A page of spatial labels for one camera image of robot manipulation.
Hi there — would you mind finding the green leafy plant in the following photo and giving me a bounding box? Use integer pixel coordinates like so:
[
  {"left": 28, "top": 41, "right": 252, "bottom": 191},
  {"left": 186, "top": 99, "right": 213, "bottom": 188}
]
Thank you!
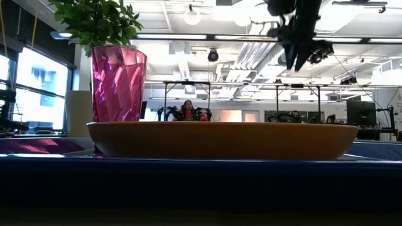
[{"left": 48, "top": 0, "right": 144, "bottom": 58}]

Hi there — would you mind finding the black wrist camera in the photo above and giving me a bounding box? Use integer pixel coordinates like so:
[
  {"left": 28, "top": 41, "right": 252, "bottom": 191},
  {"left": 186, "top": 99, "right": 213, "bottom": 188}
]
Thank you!
[{"left": 307, "top": 40, "right": 335, "bottom": 65}]

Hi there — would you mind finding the black background table frame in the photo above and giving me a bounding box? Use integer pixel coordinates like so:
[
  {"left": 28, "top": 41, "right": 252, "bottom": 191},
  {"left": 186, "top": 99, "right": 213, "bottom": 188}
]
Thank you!
[
  {"left": 275, "top": 82, "right": 322, "bottom": 124},
  {"left": 163, "top": 80, "right": 212, "bottom": 122}
]

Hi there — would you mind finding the person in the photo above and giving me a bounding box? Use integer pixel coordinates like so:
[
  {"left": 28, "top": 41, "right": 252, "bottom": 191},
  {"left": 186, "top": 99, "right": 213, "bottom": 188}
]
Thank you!
[
  {"left": 179, "top": 99, "right": 209, "bottom": 122},
  {"left": 289, "top": 109, "right": 303, "bottom": 124}
]

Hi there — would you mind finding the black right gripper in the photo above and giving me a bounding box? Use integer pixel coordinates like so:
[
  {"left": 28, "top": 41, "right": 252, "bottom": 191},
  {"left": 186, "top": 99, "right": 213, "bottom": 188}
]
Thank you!
[{"left": 274, "top": 12, "right": 324, "bottom": 72}]

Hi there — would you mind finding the orange plate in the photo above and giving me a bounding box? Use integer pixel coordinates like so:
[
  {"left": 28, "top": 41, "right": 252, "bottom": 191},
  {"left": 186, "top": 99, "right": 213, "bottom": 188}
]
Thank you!
[{"left": 86, "top": 121, "right": 360, "bottom": 161}]

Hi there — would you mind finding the red faceted plastic cup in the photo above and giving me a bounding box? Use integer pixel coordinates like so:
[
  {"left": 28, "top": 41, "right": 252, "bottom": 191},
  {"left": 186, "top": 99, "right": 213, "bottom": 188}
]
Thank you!
[{"left": 91, "top": 44, "right": 148, "bottom": 123}]

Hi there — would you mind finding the round black ceiling camera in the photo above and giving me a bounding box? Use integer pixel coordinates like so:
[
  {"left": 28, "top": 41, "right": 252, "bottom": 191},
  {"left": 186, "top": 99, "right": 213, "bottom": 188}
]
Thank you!
[{"left": 207, "top": 49, "right": 220, "bottom": 63}]

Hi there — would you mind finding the black monitor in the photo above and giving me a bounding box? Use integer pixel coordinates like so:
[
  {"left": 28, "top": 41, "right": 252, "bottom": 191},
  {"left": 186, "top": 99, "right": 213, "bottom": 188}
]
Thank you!
[{"left": 345, "top": 99, "right": 378, "bottom": 127}]

